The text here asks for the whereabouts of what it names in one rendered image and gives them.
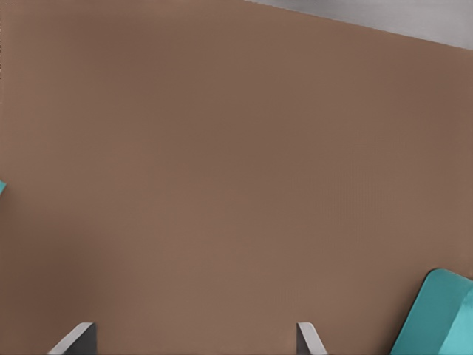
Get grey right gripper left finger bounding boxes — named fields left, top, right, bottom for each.
left=47, top=322, right=98, bottom=355

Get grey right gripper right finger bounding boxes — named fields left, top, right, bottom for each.
left=296, top=322, right=329, bottom=355

